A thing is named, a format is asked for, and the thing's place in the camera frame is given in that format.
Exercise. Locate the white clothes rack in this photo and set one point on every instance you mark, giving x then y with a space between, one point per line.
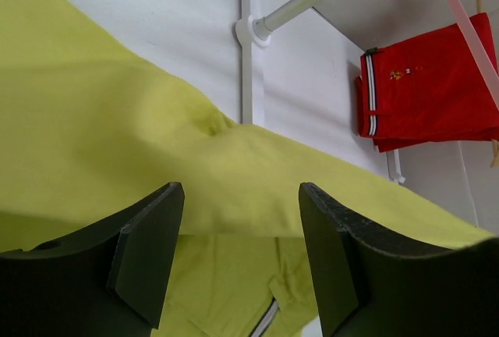
297 81

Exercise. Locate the pink plastic hanger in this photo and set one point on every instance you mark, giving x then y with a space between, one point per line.
476 48

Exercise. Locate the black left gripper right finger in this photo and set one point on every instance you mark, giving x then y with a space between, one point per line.
369 280

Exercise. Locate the red shorts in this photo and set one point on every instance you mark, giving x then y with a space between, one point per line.
427 88

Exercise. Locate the yellow-green trousers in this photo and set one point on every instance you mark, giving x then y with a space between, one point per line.
88 127

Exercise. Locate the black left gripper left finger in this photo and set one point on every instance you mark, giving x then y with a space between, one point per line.
107 279

